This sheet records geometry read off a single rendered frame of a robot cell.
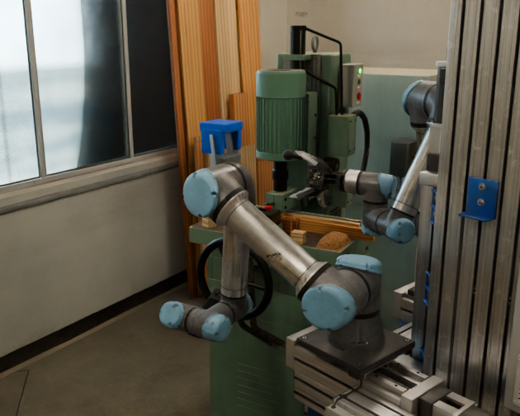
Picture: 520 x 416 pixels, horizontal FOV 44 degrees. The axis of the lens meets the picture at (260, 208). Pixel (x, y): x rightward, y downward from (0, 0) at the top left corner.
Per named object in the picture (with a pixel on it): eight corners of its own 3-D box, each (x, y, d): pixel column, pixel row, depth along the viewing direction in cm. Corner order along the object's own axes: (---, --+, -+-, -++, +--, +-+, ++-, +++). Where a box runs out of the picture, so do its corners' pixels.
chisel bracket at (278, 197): (265, 215, 234) (265, 192, 232) (281, 206, 246) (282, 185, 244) (283, 218, 231) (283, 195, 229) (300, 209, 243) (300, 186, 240)
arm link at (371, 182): (389, 205, 192) (391, 177, 190) (354, 200, 197) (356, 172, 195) (396, 199, 199) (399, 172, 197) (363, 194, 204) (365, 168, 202)
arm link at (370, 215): (373, 241, 193) (375, 206, 190) (356, 230, 203) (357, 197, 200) (395, 238, 196) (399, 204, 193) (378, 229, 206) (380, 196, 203)
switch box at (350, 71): (338, 106, 245) (339, 64, 240) (347, 104, 253) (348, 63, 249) (352, 107, 242) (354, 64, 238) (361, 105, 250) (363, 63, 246)
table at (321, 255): (173, 249, 231) (172, 234, 230) (218, 227, 257) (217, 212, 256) (329, 279, 204) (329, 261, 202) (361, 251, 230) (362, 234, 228)
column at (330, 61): (274, 234, 261) (275, 53, 242) (297, 219, 280) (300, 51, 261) (324, 242, 251) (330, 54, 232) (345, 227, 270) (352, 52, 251)
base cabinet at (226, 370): (209, 442, 259) (205, 278, 239) (274, 375, 308) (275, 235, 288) (310, 477, 238) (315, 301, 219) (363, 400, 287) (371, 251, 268)
